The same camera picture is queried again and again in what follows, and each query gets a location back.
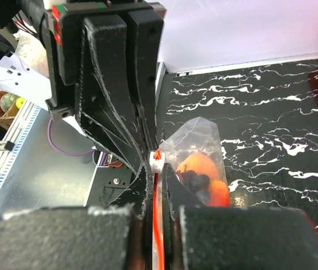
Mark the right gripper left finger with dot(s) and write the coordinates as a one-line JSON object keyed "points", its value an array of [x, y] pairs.
{"points": [[118, 236]]}

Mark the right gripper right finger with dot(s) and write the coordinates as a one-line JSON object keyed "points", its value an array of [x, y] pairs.
{"points": [[267, 238]]}

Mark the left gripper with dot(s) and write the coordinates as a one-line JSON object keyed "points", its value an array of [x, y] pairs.
{"points": [[102, 58]]}

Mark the black fake grapes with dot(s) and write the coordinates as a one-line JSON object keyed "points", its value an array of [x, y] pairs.
{"points": [[197, 184]]}

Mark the clear zip top bag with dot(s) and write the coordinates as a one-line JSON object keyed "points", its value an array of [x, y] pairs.
{"points": [[186, 232]]}

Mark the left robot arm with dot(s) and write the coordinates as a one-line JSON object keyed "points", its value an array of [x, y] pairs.
{"points": [[19, 78]]}

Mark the orange fake fruit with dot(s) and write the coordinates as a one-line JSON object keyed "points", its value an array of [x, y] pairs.
{"points": [[202, 164]]}

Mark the fruit basket in background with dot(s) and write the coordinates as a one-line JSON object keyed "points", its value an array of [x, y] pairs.
{"points": [[10, 104]]}

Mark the black marble mat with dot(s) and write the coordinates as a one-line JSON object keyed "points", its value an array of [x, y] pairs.
{"points": [[268, 123]]}

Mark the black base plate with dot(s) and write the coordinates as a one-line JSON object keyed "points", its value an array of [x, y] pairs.
{"points": [[107, 184]]}

